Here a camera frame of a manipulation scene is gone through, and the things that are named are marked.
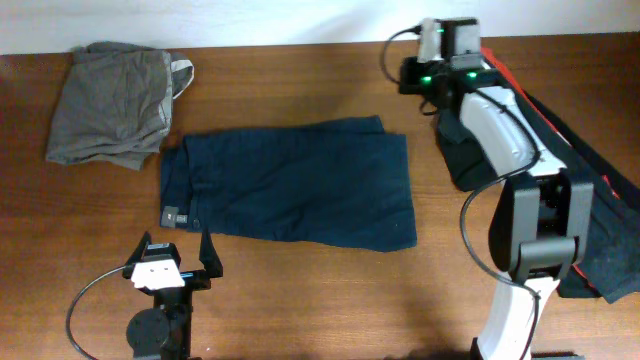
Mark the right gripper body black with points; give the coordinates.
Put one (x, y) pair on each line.
(421, 78)

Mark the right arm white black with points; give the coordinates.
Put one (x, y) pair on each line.
(540, 226)

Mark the black garment with red trim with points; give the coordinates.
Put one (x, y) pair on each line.
(610, 267)

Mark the grey folded garment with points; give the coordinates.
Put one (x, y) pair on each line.
(116, 104)

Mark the navy blue shorts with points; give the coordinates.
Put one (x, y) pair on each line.
(342, 183)

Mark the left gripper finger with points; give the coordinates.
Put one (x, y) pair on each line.
(208, 256)
(138, 252)

